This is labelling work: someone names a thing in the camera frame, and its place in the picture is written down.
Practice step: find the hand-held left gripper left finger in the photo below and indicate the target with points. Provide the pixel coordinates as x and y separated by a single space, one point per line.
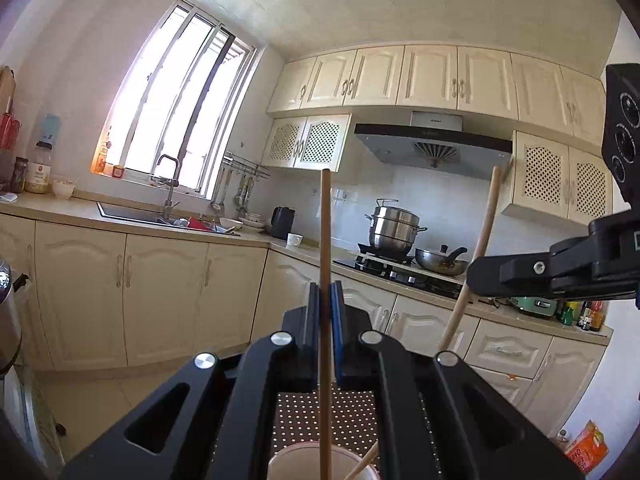
314 320

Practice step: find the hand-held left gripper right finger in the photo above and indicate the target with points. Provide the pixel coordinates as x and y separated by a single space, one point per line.
337 330

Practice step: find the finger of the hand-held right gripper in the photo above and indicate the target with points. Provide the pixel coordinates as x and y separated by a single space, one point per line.
520 272

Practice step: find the wooden chopstick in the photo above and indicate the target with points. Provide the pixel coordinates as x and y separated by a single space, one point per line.
362 462
325 235
487 220

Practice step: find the pink cup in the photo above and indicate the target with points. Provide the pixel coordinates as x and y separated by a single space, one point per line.
300 455

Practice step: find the green appliance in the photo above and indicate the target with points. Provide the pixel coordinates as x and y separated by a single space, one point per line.
535 306

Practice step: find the row of condiment bottles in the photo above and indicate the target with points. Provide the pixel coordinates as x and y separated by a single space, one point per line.
585 316

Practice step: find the white cup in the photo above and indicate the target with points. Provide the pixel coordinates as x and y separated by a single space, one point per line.
295 240

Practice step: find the steel wok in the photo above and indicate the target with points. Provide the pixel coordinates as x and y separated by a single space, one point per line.
437 260

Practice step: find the black gas stove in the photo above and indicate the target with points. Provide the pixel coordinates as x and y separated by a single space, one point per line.
400 272

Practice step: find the round polka dot table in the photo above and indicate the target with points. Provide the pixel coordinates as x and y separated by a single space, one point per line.
300 410

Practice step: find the large lattice door cabinet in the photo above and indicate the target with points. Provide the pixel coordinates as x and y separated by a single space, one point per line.
545 175

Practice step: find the black electric kettle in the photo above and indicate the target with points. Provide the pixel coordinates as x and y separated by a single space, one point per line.
282 222

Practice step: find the steel steamer pot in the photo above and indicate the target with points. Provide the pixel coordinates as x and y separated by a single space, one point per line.
395 232

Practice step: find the stack of plates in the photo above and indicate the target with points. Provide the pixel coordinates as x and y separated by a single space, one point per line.
255 221

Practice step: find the red dish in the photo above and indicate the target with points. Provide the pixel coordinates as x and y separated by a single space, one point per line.
200 224

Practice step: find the cream lower cabinets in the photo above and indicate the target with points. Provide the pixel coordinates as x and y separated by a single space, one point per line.
165 300

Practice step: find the cream cabinets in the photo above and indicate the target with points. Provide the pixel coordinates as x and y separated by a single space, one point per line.
430 77
165 300

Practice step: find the range hood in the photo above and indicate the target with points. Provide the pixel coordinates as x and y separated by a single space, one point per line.
430 142

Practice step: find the oil bottle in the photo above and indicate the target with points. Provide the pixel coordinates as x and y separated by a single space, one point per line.
562 440

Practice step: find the small lattice door cabinet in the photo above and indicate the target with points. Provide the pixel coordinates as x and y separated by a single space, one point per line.
305 142

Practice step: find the steel faucet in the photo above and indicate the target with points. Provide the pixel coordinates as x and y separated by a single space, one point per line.
170 200

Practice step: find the orange bag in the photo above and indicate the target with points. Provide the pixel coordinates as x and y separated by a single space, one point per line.
587 447

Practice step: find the cream upper cabinets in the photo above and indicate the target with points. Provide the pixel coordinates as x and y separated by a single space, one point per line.
430 77

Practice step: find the steel sink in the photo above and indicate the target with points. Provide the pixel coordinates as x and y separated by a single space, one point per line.
130 212

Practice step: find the kitchen window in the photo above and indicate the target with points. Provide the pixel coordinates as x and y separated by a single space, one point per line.
165 100

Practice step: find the orange bottle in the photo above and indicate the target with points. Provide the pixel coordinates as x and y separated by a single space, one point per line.
101 160

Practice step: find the small white bowl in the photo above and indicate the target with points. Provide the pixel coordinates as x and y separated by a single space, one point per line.
64 189

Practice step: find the grey rice cooker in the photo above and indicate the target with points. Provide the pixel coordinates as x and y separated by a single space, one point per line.
7 310

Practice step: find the white label jar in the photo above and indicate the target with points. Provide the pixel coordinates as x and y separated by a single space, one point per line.
37 172

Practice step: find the blue carton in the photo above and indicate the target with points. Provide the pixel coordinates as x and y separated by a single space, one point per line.
51 127

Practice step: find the dark jar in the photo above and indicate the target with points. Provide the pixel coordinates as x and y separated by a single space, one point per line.
19 175

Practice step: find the wooden cutting board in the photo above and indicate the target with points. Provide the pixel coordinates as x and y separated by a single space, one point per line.
6 90

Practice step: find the utensil rail with hanging utensils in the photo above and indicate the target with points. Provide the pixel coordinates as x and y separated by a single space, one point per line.
245 167

